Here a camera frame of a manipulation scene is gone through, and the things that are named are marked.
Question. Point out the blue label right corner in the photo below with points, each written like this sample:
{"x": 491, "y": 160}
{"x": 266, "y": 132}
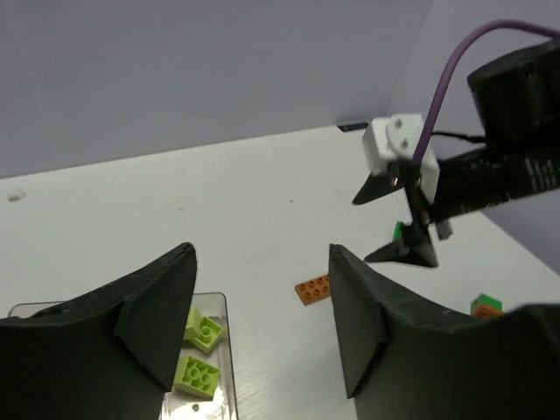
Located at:
{"x": 352, "y": 126}

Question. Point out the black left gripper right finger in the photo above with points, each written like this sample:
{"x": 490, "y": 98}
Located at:
{"x": 406, "y": 357}

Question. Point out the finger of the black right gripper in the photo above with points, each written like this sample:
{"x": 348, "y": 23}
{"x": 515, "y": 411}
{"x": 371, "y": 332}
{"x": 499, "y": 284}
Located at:
{"x": 413, "y": 248}

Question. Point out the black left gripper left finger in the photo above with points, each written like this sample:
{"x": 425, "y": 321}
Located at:
{"x": 108, "y": 354}

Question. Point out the dark green square lego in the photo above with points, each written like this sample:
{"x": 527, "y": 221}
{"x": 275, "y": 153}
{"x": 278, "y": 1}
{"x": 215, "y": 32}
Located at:
{"x": 398, "y": 230}

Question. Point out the dark green lego plate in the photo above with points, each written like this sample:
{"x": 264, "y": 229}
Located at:
{"x": 486, "y": 301}

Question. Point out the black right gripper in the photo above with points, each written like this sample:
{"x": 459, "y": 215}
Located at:
{"x": 517, "y": 100}

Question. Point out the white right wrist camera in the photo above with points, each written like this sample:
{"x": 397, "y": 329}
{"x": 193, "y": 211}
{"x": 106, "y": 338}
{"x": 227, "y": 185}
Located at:
{"x": 387, "y": 139}

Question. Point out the lime green square lego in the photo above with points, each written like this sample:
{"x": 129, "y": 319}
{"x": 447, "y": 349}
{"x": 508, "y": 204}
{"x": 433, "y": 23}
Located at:
{"x": 202, "y": 332}

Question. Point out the orange flat lego plate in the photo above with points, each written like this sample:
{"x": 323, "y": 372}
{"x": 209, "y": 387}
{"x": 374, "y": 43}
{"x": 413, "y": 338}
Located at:
{"x": 313, "y": 290}

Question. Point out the clear plastic container right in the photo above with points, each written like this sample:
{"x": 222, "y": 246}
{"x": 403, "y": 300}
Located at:
{"x": 178, "y": 404}

